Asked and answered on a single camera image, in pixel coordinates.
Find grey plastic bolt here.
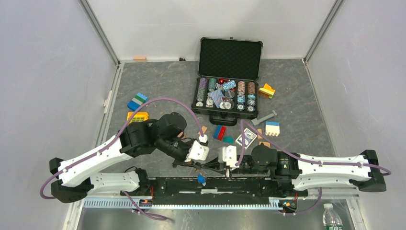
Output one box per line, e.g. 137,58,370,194
251,110,277,126

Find orange wooden block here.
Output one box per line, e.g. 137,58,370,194
259,142,271,148

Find plastic water bottle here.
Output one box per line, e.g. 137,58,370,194
323,203,343,230

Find yellow orange brick pile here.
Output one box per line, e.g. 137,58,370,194
259,83,276,99

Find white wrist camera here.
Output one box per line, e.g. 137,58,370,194
185,134,209,163
218,145,238,170

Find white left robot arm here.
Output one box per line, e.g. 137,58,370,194
49,112,207,203

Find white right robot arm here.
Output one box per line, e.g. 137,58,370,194
205,144,386,196

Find black poker chip case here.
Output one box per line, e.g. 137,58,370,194
191,37,263,126

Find blue playing card box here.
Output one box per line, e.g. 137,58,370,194
235,128,258,149

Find blue red brick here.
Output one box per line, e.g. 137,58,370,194
213,125,226,141

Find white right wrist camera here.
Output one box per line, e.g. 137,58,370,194
218,145,238,170

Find blue white brick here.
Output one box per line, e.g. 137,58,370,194
265,121,280,137

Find blue grey green brick stack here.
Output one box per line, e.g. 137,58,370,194
127,92,149,111

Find blue key tag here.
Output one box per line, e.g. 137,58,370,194
197,174,206,186

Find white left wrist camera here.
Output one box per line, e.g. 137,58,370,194
185,134,209,163

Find wooden block on ledge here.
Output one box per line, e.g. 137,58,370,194
133,57,147,62

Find teal flat piece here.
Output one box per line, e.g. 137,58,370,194
223,136,234,144

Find yellow window brick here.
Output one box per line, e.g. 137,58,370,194
130,112,149,123

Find orange flat block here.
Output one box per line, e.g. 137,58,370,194
198,126,207,135

